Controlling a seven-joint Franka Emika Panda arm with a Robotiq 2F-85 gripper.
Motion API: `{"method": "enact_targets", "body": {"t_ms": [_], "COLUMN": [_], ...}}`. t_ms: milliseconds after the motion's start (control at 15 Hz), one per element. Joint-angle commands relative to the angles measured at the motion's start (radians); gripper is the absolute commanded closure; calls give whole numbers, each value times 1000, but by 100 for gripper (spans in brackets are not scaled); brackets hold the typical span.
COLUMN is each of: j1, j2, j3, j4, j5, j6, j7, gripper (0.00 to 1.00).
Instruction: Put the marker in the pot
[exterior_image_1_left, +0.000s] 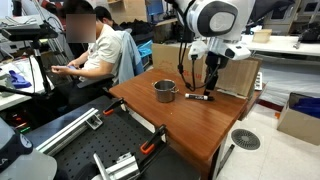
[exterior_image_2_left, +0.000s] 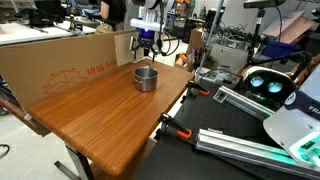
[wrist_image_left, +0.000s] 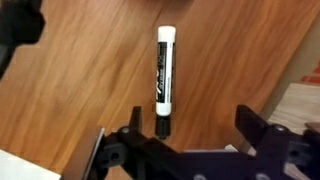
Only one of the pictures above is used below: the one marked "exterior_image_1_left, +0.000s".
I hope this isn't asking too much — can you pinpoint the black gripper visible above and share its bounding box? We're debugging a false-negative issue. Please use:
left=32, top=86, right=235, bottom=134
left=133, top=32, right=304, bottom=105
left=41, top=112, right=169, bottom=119
left=203, top=51, right=230, bottom=97

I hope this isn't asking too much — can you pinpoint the black marker with white ends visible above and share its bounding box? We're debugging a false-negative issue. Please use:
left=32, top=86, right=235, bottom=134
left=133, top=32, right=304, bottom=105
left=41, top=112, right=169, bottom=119
left=184, top=92, right=216, bottom=102

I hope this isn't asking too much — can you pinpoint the small steel pot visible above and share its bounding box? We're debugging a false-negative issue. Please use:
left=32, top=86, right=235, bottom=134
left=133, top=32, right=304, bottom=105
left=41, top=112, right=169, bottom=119
left=152, top=79, right=180, bottom=104

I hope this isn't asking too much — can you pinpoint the light wooden panel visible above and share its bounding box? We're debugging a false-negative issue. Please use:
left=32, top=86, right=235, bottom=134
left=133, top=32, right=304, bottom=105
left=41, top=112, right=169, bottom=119
left=213, top=57, right=260, bottom=100

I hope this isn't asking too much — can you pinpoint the large brown cardboard sheet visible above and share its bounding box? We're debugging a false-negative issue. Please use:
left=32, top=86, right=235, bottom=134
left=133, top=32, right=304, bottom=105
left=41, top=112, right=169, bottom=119
left=151, top=43, right=264, bottom=84

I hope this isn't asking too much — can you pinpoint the round floor drain grate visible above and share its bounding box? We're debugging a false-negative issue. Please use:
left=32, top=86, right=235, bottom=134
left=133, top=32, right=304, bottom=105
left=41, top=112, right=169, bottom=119
left=230, top=128, right=262, bottom=151

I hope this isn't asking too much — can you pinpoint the small wooden box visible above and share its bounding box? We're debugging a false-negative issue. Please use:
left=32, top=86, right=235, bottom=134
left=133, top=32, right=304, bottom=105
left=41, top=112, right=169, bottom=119
left=252, top=28, right=273, bottom=44

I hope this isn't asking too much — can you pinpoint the teal plastic basket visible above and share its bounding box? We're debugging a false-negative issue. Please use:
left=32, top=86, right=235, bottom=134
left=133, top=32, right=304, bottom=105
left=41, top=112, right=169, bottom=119
left=137, top=39, right=154, bottom=60

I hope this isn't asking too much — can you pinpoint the white work table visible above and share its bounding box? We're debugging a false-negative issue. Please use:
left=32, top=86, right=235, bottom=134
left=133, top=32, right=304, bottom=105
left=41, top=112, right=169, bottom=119
left=241, top=34, right=320, bottom=58

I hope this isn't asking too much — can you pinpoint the black orange bar clamp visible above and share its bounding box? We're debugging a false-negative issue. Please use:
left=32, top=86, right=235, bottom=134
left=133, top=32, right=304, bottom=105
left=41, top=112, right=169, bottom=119
left=139, top=124, right=168, bottom=168
left=102, top=97, right=129, bottom=117

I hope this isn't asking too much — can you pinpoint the blue jacket on chair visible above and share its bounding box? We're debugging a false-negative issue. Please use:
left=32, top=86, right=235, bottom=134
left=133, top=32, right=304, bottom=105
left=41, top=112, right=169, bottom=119
left=116, top=29, right=145, bottom=85

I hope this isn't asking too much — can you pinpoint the open cardboard box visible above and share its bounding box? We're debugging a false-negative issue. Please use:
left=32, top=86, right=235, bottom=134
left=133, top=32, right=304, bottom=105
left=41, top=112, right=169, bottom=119
left=276, top=92, right=320, bottom=147

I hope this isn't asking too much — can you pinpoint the blue fabric in box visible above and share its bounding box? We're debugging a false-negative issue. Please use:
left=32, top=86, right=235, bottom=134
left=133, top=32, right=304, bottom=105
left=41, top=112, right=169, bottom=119
left=291, top=97, right=320, bottom=120

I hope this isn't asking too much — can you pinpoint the black bag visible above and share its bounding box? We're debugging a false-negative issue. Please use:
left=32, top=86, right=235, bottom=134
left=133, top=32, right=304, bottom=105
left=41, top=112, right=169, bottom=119
left=298, top=22, right=320, bottom=44

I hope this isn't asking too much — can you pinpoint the person in white shirt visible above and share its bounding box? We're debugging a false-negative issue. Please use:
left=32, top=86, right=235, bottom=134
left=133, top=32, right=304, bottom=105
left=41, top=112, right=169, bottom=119
left=50, top=1, right=123, bottom=111

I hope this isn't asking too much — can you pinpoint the black office chair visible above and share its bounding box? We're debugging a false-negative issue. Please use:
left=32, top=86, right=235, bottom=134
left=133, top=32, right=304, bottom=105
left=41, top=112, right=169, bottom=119
left=75, top=73, right=116, bottom=101

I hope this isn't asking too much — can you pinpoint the black perforated breadboard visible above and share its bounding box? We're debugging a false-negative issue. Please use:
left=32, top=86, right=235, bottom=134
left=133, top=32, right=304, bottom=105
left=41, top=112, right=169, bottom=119
left=53, top=108, right=202, bottom=180

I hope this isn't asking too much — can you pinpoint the dark-haired person behind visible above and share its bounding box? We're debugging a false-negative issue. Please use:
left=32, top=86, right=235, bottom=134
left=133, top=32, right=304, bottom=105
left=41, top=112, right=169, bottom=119
left=94, top=4, right=124, bottom=32

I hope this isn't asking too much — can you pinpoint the white desk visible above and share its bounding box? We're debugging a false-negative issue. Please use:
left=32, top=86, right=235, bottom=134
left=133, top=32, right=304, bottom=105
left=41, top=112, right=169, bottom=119
left=0, top=56, right=55, bottom=112

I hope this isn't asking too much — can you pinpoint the blue cloth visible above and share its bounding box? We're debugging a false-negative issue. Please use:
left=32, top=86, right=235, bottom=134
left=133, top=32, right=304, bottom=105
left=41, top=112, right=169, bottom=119
left=8, top=69, right=33, bottom=90

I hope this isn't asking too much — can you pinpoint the black controller box with lights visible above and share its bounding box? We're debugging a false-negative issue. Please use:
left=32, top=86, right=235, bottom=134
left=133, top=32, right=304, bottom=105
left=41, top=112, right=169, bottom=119
left=0, top=108, right=38, bottom=134

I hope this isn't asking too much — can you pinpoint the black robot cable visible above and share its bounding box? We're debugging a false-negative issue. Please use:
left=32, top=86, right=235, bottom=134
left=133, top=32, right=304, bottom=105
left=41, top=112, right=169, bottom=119
left=177, top=0, right=222, bottom=93

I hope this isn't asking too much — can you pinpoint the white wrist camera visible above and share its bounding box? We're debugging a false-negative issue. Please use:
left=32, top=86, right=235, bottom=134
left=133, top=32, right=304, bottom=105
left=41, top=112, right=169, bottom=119
left=187, top=38, right=252, bottom=62

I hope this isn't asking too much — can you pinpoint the metal table leg frame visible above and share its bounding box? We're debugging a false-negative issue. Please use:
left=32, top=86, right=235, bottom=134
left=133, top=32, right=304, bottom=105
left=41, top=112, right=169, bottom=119
left=213, top=143, right=236, bottom=180

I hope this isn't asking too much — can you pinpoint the long aluminium rail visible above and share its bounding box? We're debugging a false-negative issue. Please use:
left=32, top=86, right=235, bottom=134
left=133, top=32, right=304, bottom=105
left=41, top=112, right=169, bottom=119
left=35, top=107, right=104, bottom=157

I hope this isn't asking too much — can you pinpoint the black camera stand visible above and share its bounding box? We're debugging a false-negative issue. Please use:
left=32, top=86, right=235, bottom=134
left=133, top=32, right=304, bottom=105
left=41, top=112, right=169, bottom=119
left=0, top=39, right=54, bottom=100

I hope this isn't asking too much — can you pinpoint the black camera on stand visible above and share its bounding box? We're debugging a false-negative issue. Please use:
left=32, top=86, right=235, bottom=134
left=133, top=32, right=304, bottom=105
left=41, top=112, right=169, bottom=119
left=0, top=22, right=59, bottom=43

